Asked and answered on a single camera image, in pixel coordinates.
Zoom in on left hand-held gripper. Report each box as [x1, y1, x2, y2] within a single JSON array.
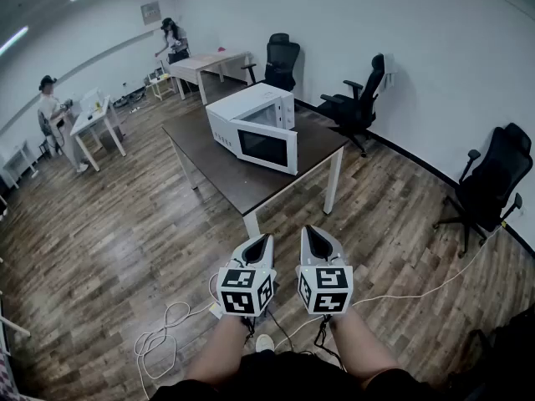
[[215, 233, 278, 318]]

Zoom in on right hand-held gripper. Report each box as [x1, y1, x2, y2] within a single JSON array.
[[295, 224, 354, 317]]

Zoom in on white microwave door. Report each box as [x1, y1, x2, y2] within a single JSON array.
[[236, 118, 299, 177]]

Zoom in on person's right forearm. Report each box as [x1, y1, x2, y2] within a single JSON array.
[[328, 307, 403, 387]]

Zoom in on person's left forearm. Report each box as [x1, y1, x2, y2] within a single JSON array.
[[182, 314, 252, 386]]

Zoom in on white microwave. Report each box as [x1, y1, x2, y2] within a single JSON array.
[[205, 82, 297, 161]]

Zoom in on dark brown table white legs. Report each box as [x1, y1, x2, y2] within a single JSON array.
[[161, 98, 350, 238]]

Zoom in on black office chair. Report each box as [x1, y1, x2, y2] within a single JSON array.
[[316, 53, 385, 158], [241, 33, 301, 94], [433, 122, 534, 259]]

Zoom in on small white side table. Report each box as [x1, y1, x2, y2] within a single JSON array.
[[148, 72, 177, 102]]

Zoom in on light wooden desk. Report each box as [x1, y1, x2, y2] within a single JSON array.
[[167, 51, 252, 106]]

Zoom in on white desk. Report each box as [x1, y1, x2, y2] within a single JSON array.
[[69, 94, 127, 172]]

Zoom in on white box appliance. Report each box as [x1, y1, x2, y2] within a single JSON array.
[[79, 88, 102, 114]]

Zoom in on low white table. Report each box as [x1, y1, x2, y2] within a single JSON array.
[[2, 140, 41, 190]]

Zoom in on short ceiling light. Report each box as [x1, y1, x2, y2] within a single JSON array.
[[0, 26, 29, 56]]

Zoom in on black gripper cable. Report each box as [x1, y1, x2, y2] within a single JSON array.
[[241, 309, 296, 353], [313, 314, 348, 371]]

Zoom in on long white floor cable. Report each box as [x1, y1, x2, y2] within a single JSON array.
[[273, 226, 505, 353]]

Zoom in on coiled white floor cable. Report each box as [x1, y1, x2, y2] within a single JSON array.
[[133, 301, 219, 397]]

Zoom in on pile of floor cables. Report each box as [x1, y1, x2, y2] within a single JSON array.
[[111, 91, 147, 109]]

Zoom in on grey wall poster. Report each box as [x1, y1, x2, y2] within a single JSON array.
[[140, 1, 162, 26]]

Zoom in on white frame checkered table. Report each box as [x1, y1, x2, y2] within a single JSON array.
[[0, 290, 33, 401]]

